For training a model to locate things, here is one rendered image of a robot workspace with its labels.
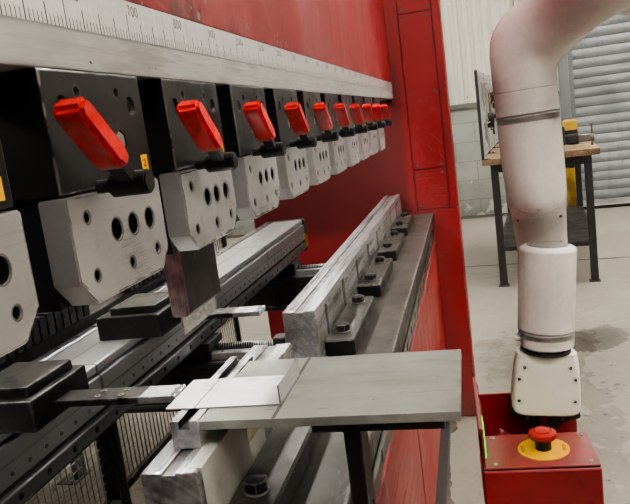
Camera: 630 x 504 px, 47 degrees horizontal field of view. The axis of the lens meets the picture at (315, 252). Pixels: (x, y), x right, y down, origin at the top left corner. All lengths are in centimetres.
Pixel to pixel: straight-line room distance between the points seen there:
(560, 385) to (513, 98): 44
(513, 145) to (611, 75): 723
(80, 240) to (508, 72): 71
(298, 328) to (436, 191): 174
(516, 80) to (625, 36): 726
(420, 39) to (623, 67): 554
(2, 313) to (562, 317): 85
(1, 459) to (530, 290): 74
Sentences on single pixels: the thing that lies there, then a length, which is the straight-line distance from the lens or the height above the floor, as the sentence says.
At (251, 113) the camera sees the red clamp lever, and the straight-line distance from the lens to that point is 85.
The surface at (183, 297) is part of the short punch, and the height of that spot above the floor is 112.
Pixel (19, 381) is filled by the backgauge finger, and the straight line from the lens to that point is 90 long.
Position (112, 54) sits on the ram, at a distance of 61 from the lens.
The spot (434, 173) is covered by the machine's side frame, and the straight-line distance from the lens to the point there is 290.
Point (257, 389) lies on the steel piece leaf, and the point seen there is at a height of 100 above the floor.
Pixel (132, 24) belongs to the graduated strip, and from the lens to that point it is 66.
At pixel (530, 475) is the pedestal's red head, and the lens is 108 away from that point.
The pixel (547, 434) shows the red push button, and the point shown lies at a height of 81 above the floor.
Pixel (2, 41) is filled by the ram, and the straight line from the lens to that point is 49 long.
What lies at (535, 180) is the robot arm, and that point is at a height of 116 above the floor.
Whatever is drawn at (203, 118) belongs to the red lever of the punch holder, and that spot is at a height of 130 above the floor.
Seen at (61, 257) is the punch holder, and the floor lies 121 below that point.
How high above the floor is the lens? 128
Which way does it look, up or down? 10 degrees down
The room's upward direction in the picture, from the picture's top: 7 degrees counter-clockwise
